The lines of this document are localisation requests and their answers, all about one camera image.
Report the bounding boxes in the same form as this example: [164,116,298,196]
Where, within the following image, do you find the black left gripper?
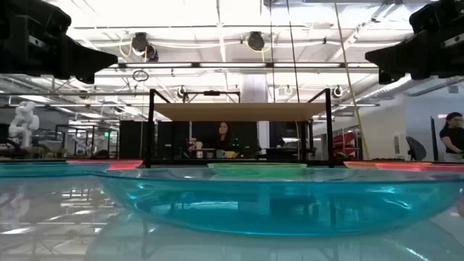
[0,0,119,85]

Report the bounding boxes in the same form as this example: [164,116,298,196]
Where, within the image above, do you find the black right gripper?
[365,0,464,86]

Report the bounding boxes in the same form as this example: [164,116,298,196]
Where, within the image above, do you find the orange translucent plastic plate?
[343,160,433,172]

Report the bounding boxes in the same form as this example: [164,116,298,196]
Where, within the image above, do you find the pink translucent plastic plate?
[66,159,145,171]
[429,162,464,175]

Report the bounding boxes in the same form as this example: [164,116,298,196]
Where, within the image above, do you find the blue translucent plastic plate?
[0,161,112,179]
[93,167,464,239]

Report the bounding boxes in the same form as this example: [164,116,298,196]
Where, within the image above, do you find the white humanoid robot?
[7,100,41,150]

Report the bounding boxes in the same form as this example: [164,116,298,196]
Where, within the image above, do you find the grey office chair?
[405,136,428,162]

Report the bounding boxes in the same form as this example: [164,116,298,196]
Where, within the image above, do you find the red stacked chairs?
[333,131,360,157]

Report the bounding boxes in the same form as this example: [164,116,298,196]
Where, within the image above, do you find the person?
[212,121,241,160]
[439,112,464,162]

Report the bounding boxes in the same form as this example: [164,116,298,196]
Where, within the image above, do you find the wooden board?
[144,88,335,170]

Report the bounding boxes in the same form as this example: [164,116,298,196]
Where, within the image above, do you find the green translucent plastic plate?
[207,162,308,179]

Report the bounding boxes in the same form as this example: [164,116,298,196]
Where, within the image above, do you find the yellow cable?
[333,0,370,161]

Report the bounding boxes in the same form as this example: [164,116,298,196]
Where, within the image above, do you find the black ceiling cable reel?
[246,30,266,51]
[130,31,160,62]

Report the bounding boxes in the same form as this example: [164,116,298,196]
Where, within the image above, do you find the black cable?
[286,0,302,104]

